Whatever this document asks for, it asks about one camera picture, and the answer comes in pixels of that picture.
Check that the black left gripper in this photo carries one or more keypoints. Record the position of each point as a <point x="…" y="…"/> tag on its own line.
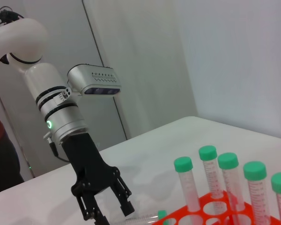
<point x="84" y="161"/>

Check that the orange test tube rack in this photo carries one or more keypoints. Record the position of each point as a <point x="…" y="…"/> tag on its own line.
<point x="175" y="214"/>

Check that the person in dark red shirt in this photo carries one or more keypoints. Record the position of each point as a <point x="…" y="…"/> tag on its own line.
<point x="0" y="152"/>

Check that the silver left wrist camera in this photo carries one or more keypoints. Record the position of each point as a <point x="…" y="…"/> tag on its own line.
<point x="93" y="77"/>

